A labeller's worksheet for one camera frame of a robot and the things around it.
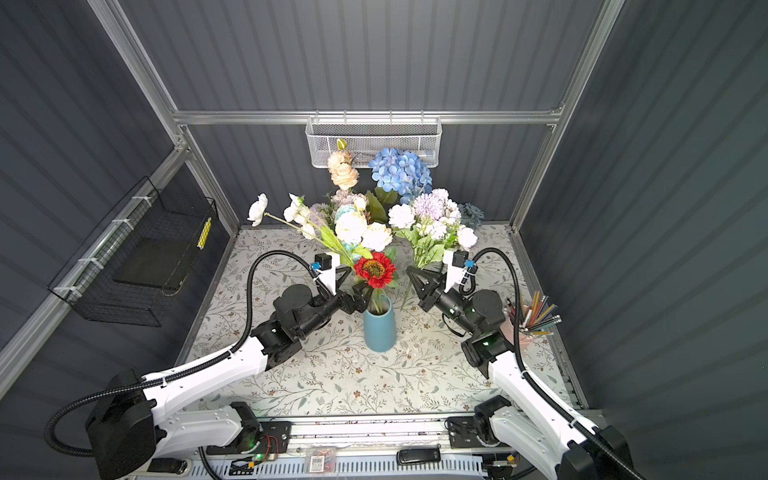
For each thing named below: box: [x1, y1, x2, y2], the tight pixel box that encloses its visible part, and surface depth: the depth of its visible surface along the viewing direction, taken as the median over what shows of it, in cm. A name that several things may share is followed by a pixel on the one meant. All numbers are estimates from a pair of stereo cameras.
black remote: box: [396, 444, 442, 465], surface depth 73 cm
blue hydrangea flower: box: [368, 148, 432, 204], surface depth 72 cm
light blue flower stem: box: [336, 204, 356, 221], surface depth 75 cm
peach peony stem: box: [327, 138, 360, 190], surface depth 84 cm
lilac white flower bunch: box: [309, 189, 368, 226], surface depth 84 cm
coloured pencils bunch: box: [506, 291, 562, 336], surface depth 82 cm
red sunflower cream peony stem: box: [335, 211, 397, 314], surface depth 67 cm
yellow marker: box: [197, 217, 212, 250], surface depth 84 cm
